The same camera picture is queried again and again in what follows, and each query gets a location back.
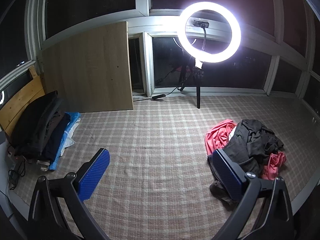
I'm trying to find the black gooseneck phone clamp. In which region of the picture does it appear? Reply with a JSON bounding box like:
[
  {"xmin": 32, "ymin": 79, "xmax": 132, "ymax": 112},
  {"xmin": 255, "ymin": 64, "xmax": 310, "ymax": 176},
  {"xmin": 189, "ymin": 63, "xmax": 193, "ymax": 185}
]
[{"xmin": 192, "ymin": 17, "xmax": 210, "ymax": 53}]

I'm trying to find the pink t-shirt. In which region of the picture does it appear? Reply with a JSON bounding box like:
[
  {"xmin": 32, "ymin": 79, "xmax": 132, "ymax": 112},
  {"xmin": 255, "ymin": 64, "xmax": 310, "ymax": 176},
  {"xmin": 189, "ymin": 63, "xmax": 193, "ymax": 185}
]
[{"xmin": 205, "ymin": 119, "xmax": 287, "ymax": 180}]

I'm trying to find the dark grey garment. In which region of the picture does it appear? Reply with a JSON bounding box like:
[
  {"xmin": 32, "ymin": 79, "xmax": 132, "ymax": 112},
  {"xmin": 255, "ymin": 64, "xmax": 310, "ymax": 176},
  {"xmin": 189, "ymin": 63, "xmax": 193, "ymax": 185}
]
[{"xmin": 209, "ymin": 119, "xmax": 284, "ymax": 205}]

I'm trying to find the beige plaid blanket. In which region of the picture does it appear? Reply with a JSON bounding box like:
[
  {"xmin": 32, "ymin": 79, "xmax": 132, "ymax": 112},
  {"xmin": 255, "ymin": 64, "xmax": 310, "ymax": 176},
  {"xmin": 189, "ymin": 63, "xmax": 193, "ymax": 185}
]
[{"xmin": 12, "ymin": 94, "xmax": 315, "ymax": 240}]

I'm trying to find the light wooden board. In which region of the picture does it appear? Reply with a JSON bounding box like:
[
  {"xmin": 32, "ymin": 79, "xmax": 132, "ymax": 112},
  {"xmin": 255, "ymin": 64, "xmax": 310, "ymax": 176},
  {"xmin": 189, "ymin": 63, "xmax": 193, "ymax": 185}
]
[{"xmin": 41, "ymin": 21, "xmax": 134, "ymax": 113}]

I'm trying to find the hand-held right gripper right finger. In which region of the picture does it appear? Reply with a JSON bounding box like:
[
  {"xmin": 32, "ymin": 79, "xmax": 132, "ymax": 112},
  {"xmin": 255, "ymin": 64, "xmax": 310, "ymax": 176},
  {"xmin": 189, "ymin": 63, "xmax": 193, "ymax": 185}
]
[{"xmin": 207, "ymin": 149, "xmax": 294, "ymax": 240}]

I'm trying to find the white ring light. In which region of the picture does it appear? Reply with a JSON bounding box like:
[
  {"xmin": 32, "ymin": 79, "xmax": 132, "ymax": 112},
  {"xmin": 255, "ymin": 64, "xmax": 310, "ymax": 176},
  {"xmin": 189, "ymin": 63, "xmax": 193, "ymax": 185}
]
[{"xmin": 177, "ymin": 1, "xmax": 242, "ymax": 64}]

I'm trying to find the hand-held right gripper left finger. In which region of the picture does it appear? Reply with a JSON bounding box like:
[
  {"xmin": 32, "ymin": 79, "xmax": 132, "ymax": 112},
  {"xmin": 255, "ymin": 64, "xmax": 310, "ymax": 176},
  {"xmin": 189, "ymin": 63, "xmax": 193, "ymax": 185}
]
[{"xmin": 27, "ymin": 148, "xmax": 112, "ymax": 240}]

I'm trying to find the black power cable with adapter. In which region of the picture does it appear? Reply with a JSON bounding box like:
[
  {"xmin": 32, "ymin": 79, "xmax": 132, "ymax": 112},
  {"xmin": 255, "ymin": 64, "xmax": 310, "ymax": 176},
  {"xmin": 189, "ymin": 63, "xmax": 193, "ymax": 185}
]
[{"xmin": 134, "ymin": 67, "xmax": 185, "ymax": 102}]

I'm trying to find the tangled black cable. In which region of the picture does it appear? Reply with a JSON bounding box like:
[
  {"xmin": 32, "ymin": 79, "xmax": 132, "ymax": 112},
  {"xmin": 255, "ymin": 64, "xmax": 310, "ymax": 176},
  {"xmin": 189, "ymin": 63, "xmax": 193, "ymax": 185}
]
[{"xmin": 7, "ymin": 160, "xmax": 27, "ymax": 190}]

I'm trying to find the pile of dark clothes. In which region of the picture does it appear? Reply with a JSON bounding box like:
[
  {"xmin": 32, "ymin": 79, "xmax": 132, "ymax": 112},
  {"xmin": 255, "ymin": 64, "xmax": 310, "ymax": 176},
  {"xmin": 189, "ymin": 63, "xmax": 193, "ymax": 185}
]
[{"xmin": 11, "ymin": 91, "xmax": 72, "ymax": 167}]

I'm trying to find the black tripod stand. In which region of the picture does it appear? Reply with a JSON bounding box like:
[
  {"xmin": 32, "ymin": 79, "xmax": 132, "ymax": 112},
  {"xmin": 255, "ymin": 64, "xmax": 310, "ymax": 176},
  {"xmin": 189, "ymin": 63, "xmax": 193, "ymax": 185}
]
[{"xmin": 179, "ymin": 55, "xmax": 208, "ymax": 109}]

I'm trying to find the blue and white cloth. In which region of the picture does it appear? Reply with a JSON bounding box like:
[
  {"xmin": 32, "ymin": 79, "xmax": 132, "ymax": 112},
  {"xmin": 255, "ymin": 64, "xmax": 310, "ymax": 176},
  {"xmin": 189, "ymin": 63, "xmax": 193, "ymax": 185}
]
[{"xmin": 49, "ymin": 111, "xmax": 82, "ymax": 172}]

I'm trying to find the yellow wooden bed frame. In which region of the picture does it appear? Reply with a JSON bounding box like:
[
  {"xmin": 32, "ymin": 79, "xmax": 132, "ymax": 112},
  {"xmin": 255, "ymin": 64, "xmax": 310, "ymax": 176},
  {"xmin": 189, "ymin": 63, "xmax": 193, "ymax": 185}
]
[{"xmin": 0, "ymin": 65, "xmax": 47, "ymax": 137}]

